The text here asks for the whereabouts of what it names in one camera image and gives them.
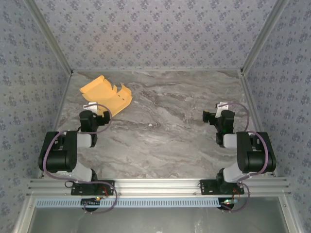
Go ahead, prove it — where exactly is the small black electronics board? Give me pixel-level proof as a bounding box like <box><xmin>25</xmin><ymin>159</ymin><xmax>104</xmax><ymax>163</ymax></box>
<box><xmin>220</xmin><ymin>198</ymin><xmax>240</xmax><ymax>210</ymax></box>
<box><xmin>81</xmin><ymin>198</ymin><xmax>102</xmax><ymax>208</ymax></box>

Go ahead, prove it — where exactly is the grey metal panel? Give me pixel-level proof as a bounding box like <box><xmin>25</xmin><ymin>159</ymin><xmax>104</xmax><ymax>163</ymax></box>
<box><xmin>31</xmin><ymin>196</ymin><xmax>289</xmax><ymax>233</ymax></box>

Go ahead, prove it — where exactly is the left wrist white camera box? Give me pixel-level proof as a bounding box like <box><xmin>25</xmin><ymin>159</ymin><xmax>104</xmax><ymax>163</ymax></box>
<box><xmin>83</xmin><ymin>102</ymin><xmax>98</xmax><ymax>115</ymax></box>

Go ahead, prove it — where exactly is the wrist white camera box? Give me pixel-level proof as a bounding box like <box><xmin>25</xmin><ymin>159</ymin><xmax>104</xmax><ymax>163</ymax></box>
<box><xmin>83</xmin><ymin>102</ymin><xmax>98</xmax><ymax>115</ymax></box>
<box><xmin>215</xmin><ymin>102</ymin><xmax>229</xmax><ymax>118</ymax></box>

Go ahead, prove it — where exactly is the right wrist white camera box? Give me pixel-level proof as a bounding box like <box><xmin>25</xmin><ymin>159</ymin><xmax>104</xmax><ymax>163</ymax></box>
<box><xmin>215</xmin><ymin>102</ymin><xmax>229</xmax><ymax>118</ymax></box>

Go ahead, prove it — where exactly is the aluminium table side rail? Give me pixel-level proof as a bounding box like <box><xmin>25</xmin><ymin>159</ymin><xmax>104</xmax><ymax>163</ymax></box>
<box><xmin>239</xmin><ymin>70</ymin><xmax>278</xmax><ymax>177</ymax></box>
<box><xmin>37</xmin><ymin>70</ymin><xmax>73</xmax><ymax>179</ymax></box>

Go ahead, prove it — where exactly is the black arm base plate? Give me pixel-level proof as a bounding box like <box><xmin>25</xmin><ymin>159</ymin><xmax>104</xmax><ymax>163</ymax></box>
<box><xmin>199</xmin><ymin>179</ymin><xmax>245</xmax><ymax>196</ymax></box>
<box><xmin>70</xmin><ymin>180</ymin><xmax>115</xmax><ymax>196</ymax></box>

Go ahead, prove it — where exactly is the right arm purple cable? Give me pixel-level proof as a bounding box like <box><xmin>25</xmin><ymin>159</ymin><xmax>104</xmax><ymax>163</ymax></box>
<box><xmin>218</xmin><ymin>101</ymin><xmax>271</xmax><ymax>214</ymax></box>

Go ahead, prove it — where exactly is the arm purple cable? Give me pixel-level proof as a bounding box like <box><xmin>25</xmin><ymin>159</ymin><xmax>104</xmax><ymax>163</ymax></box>
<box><xmin>218</xmin><ymin>101</ymin><xmax>271</xmax><ymax>214</ymax></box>
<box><xmin>40</xmin><ymin>103</ymin><xmax>119</xmax><ymax>215</ymax></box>

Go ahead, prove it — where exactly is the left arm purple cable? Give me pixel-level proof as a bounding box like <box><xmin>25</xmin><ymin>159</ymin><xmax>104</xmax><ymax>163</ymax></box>
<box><xmin>40</xmin><ymin>103</ymin><xmax>119</xmax><ymax>215</ymax></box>

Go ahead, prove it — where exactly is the aluminium mounting rail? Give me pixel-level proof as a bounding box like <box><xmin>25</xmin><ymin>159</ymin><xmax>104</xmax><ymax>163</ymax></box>
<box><xmin>26</xmin><ymin>178</ymin><xmax>291</xmax><ymax>197</ymax></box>

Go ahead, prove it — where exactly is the aluminium frame post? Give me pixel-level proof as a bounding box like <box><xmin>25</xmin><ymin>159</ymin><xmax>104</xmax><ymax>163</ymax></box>
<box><xmin>23</xmin><ymin>0</ymin><xmax>74</xmax><ymax>75</ymax></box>
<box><xmin>240</xmin><ymin>0</ymin><xmax>291</xmax><ymax>73</ymax></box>

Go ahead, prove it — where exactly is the slotted grey cable duct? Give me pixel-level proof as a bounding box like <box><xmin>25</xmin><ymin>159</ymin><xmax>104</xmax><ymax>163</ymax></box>
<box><xmin>35</xmin><ymin>198</ymin><xmax>224</xmax><ymax>208</ymax></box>

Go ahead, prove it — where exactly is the aluminium lower frame bar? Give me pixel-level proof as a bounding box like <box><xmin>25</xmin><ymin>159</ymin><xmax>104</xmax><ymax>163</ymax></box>
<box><xmin>14</xmin><ymin>196</ymin><xmax>37</xmax><ymax>233</ymax></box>
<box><xmin>278</xmin><ymin>196</ymin><xmax>301</xmax><ymax>233</ymax></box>

